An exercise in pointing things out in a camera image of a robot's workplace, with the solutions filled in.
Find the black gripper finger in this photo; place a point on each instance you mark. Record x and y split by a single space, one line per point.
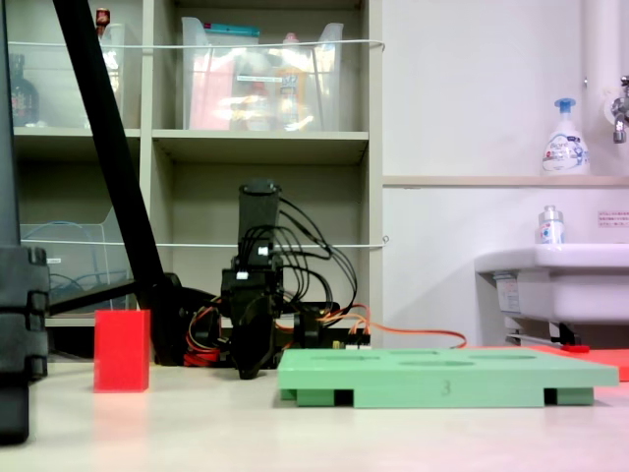
253 344

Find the red square block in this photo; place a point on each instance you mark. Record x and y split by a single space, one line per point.
122 351

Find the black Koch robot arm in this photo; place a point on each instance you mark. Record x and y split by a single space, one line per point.
258 211

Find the black table clamp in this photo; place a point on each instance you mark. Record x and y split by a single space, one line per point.
309 329

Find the small circuit board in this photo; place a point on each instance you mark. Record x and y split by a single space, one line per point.
354 345

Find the beige shelf unit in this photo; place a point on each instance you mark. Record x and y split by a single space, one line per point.
265 140

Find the pink folder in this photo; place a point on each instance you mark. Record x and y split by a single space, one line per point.
209 98

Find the large clear plastic bin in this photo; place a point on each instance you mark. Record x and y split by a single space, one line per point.
260 88

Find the green board with holes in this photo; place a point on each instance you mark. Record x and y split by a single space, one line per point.
442 378

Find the pink capped bottle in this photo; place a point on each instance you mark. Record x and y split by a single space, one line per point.
291 83

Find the clear plastic container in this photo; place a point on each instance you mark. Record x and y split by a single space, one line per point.
49 83

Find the dark glass bottle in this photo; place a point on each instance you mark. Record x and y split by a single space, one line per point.
22 98

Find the small brown bottle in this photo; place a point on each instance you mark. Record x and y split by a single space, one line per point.
102 19

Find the small clear sanitizer bottle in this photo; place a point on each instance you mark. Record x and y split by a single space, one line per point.
550 228

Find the white sink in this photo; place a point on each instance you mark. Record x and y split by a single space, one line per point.
565 285

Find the small red piece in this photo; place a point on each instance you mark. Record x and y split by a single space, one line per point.
576 348

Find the white pump soap bottle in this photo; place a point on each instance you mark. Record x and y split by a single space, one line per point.
564 147

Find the red flat mat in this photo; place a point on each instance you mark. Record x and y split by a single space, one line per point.
609 361

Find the chrome faucet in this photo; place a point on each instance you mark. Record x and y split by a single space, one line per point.
620 118

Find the dark grey post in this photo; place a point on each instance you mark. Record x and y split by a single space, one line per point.
9 123

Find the red printed wall notice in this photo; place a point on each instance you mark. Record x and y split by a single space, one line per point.
614 218

